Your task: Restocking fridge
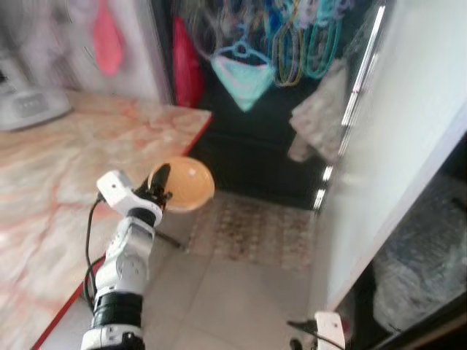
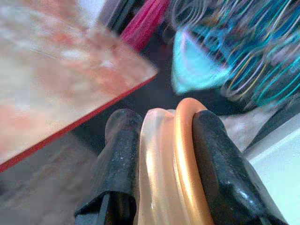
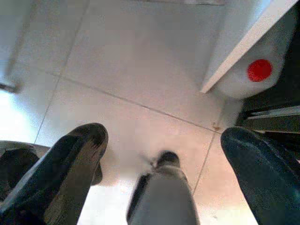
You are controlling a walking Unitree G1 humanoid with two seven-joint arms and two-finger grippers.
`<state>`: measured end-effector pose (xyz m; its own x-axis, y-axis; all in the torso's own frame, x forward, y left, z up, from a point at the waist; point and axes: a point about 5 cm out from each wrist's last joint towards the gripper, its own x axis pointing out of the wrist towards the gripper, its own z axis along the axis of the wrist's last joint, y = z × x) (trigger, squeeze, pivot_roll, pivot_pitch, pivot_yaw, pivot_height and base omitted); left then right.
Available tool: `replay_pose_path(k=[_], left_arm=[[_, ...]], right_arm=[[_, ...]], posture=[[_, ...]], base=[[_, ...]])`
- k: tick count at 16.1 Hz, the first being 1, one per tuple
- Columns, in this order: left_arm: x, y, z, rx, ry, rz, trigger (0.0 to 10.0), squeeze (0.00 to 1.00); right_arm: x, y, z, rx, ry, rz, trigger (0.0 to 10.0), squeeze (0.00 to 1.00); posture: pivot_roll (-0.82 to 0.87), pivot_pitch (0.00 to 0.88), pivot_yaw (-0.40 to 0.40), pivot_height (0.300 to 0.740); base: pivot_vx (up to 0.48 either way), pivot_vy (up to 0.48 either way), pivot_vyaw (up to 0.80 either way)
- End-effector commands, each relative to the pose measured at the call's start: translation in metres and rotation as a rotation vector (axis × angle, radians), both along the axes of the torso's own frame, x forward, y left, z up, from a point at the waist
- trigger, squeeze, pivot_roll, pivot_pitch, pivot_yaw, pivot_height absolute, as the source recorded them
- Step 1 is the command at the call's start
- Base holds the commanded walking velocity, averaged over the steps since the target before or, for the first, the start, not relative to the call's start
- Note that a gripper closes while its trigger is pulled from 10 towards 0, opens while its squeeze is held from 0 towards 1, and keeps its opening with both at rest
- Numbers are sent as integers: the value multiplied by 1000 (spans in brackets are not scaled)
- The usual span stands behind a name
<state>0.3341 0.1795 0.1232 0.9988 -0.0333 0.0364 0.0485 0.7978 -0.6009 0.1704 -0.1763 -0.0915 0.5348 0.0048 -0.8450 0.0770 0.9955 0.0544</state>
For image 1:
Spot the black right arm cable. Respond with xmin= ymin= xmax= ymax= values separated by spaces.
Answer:
xmin=287 ymin=319 xmax=344 ymax=350

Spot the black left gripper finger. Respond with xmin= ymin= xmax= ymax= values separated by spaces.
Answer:
xmin=150 ymin=163 xmax=172 ymax=195

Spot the white table appliance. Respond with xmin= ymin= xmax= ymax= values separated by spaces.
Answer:
xmin=0 ymin=52 xmax=74 ymax=133

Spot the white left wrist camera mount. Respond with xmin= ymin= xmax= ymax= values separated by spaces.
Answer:
xmin=97 ymin=171 xmax=163 ymax=222

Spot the bubble wrap sheet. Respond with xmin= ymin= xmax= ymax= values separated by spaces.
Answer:
xmin=371 ymin=171 xmax=467 ymax=334

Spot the beige patterned hanging cloth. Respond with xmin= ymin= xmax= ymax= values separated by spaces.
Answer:
xmin=287 ymin=61 xmax=350 ymax=163

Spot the pink hanging cloth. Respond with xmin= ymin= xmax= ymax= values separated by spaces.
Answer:
xmin=90 ymin=0 xmax=126 ymax=78

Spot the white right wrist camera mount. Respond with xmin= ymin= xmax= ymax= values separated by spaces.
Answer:
xmin=314 ymin=311 xmax=347 ymax=350

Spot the patterned floor mat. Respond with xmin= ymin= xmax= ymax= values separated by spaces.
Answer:
xmin=185 ymin=191 xmax=316 ymax=272

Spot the teal wire clothes hanger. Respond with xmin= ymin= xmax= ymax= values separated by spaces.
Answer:
xmin=303 ymin=0 xmax=345 ymax=81

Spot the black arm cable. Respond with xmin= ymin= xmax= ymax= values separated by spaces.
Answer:
xmin=82 ymin=191 xmax=110 ymax=311
xmin=287 ymin=319 xmax=344 ymax=350

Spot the orange round plastic container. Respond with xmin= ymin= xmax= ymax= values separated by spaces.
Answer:
xmin=148 ymin=156 xmax=216 ymax=213

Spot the yellow wire clothes hanger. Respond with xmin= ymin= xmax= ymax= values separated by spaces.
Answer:
xmin=270 ymin=0 xmax=304 ymax=87

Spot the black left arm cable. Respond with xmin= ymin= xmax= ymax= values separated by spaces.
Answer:
xmin=82 ymin=191 xmax=110 ymax=311

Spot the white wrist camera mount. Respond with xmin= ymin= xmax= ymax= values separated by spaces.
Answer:
xmin=314 ymin=311 xmax=347 ymax=350
xmin=97 ymin=171 xmax=163 ymax=222

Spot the mint garment on hanger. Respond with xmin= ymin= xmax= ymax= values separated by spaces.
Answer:
xmin=210 ymin=40 xmax=277 ymax=113

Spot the red hanging bag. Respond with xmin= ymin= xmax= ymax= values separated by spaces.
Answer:
xmin=171 ymin=16 xmax=206 ymax=109

